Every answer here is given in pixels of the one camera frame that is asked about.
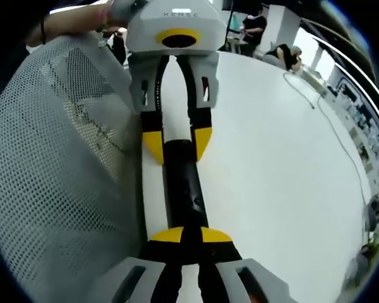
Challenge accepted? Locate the person's left hand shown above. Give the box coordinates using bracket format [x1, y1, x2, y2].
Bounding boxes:
[45, 0, 129, 44]

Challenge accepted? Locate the black tripod stand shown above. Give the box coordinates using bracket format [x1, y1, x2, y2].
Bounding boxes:
[222, 0, 238, 34]

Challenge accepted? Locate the black remote control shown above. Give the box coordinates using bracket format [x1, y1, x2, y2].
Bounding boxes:
[162, 138, 210, 230]

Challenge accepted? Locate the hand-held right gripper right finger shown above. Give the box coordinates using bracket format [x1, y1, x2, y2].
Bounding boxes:
[196, 226, 301, 303]

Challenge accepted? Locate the long table cable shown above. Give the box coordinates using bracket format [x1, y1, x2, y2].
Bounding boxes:
[283, 71, 317, 111]
[317, 90, 372, 215]

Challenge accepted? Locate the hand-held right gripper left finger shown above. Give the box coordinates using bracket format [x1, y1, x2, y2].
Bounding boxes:
[109, 225, 186, 303]

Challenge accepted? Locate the grey mesh chair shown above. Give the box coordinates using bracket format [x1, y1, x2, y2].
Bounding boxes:
[0, 31, 146, 303]

